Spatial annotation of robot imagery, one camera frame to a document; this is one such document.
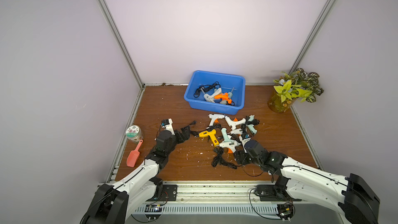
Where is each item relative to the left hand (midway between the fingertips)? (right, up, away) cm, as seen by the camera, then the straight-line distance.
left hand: (185, 127), depth 84 cm
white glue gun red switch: (+25, -13, 0) cm, 28 cm away
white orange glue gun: (+29, +1, +11) cm, 31 cm away
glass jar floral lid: (-30, -3, +2) cm, 31 cm away
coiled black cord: (+19, -16, -3) cm, 25 cm away
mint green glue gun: (+29, +20, +26) cm, 44 cm away
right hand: (+29, -12, -2) cm, 31 cm away
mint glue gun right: (+40, -1, +10) cm, 42 cm away
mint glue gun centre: (+23, -7, +5) cm, 25 cm away
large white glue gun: (+15, +17, +23) cm, 32 cm away
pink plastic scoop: (-30, -16, +1) cm, 34 cm away
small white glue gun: (+17, +3, +16) cm, 23 cm away
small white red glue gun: (+32, -4, +9) cm, 33 cm away
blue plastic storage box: (+15, +30, +35) cm, 48 cm away
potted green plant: (+69, +25, +8) cm, 73 cm away
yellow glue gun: (+15, -5, +8) cm, 18 cm away
